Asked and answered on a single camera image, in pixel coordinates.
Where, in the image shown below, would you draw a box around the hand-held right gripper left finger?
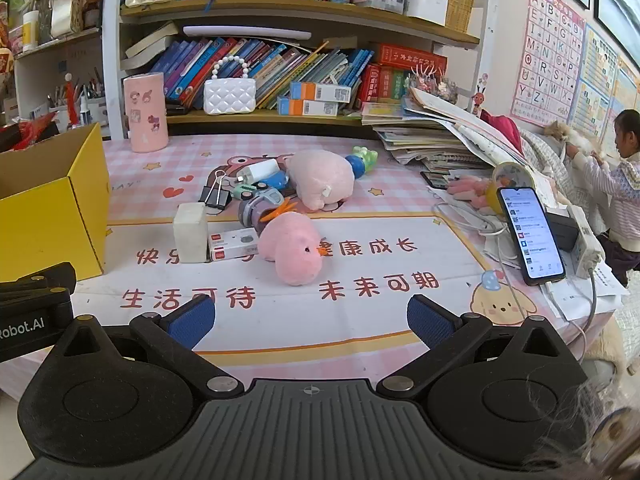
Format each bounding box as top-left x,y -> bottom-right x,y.
62,294 -> 246,395

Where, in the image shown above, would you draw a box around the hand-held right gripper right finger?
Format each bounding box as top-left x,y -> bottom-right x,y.
376,295 -> 576,395

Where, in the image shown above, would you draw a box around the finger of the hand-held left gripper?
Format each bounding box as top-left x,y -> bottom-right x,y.
0,262 -> 77,298

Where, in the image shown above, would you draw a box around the yellow cardboard box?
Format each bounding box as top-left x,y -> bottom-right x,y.
0,122 -> 111,284

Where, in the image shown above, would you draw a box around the pink printed desk mat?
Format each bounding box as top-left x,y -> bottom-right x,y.
0,132 -> 587,403

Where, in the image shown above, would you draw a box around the small white box red label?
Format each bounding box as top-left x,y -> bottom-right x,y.
207,228 -> 261,262

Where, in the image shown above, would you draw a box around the white eraser block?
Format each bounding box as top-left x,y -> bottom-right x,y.
173,202 -> 210,264

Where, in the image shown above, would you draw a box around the small pink plush toy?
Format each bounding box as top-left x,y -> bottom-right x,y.
257,212 -> 324,287

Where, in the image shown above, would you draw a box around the purple toy vehicle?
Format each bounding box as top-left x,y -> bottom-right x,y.
238,194 -> 297,237

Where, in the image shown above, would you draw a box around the black binder clip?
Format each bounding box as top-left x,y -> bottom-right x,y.
199,170 -> 234,210

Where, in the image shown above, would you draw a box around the upright smartphone lit screen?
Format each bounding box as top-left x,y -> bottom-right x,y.
496,185 -> 567,287

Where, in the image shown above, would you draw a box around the orange clip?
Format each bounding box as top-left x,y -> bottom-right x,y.
262,198 -> 297,222

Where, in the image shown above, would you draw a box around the small grey toy car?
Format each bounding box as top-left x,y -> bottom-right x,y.
232,183 -> 271,204

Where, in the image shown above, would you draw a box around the flat black phone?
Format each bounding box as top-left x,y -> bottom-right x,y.
419,170 -> 452,191

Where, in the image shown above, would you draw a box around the black power adapter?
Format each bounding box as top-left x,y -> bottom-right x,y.
545,209 -> 581,253

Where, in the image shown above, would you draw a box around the white glue bottle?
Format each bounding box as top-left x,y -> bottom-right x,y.
236,158 -> 281,185

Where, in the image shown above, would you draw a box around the yellow round cup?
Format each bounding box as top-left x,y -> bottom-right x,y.
492,161 -> 537,212

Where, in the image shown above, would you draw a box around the blue and green toy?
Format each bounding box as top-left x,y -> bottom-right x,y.
344,145 -> 379,179

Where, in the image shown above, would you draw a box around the white power strip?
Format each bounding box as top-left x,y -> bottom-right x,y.
567,203 -> 604,279

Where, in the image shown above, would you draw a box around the large pink plush toy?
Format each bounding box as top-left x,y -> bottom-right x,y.
284,150 -> 356,211

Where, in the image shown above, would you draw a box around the stack of books and papers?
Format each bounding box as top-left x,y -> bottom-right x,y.
360,87 -> 527,172

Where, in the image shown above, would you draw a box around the loose white papers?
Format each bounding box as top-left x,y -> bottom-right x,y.
484,237 -> 632,322

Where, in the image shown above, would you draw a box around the pink cylinder container with stickers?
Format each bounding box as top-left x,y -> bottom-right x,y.
123,72 -> 170,154

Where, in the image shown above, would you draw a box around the grey patterned blanket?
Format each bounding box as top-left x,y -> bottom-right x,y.
519,129 -> 577,206

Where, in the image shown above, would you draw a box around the fluffy beige fur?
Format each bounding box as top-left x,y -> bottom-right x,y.
522,385 -> 640,480

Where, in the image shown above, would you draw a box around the red cloth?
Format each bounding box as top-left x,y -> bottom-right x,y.
481,112 -> 524,155

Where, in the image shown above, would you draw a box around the white side shelf unit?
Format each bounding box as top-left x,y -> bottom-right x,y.
0,25 -> 107,138

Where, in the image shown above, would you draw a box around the fluffy white pet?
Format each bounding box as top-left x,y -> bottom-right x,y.
544,120 -> 602,157

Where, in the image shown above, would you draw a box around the blue orange white carton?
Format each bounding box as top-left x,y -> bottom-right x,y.
277,97 -> 352,119
289,81 -> 353,103

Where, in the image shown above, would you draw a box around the white jar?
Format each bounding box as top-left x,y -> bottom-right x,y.
22,10 -> 40,52

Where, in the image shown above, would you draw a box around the red boxed book set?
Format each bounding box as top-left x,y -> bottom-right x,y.
356,42 -> 449,106

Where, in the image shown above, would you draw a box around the row of books blue spines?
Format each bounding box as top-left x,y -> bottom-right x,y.
149,36 -> 375,111

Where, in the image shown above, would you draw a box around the white pen holder box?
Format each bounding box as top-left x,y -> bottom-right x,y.
404,0 -> 449,27

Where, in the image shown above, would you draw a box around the white cable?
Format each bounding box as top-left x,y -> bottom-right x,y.
433,202 -> 599,362

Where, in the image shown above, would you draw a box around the white quilted handbag pearl handle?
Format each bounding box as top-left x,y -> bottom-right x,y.
203,55 -> 257,115

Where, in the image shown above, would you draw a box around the blue yellow wall poster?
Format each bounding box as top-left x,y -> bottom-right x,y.
569,24 -> 640,140

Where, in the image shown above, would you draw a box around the pink alphabet wall poster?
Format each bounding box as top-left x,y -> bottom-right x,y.
509,0 -> 587,128

